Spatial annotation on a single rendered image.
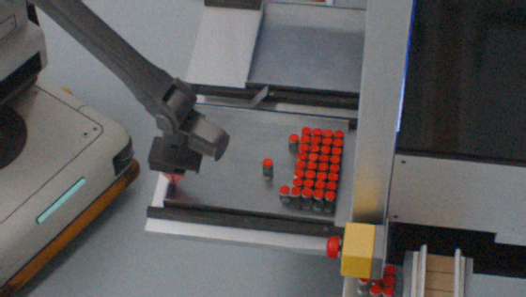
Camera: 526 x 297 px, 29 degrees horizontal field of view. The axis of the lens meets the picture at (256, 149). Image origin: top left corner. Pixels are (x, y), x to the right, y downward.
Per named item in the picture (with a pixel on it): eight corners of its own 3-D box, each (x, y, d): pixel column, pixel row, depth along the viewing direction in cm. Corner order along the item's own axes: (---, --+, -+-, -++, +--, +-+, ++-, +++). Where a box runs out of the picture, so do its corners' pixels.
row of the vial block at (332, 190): (344, 145, 212) (345, 130, 209) (334, 213, 201) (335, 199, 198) (332, 144, 213) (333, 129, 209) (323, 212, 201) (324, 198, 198)
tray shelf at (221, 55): (408, 16, 240) (409, 10, 239) (387, 262, 196) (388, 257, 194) (208, -1, 245) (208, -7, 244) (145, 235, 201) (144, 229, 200)
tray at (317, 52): (408, 24, 235) (409, 13, 233) (400, 107, 219) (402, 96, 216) (262, 12, 239) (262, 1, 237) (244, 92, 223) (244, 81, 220)
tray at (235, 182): (348, 131, 215) (348, 119, 212) (333, 230, 199) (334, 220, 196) (190, 114, 219) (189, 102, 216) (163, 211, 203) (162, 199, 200)
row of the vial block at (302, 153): (312, 141, 213) (312, 127, 210) (301, 210, 202) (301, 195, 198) (301, 140, 213) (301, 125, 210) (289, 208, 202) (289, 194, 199)
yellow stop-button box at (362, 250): (383, 247, 186) (386, 225, 181) (380, 281, 182) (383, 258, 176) (342, 243, 187) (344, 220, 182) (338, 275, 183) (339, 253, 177)
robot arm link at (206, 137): (178, 77, 186) (153, 113, 183) (233, 103, 183) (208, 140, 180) (183, 110, 197) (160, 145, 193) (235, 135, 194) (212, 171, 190)
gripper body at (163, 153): (198, 176, 197) (200, 151, 191) (146, 166, 197) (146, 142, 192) (205, 150, 201) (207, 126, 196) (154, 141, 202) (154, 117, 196)
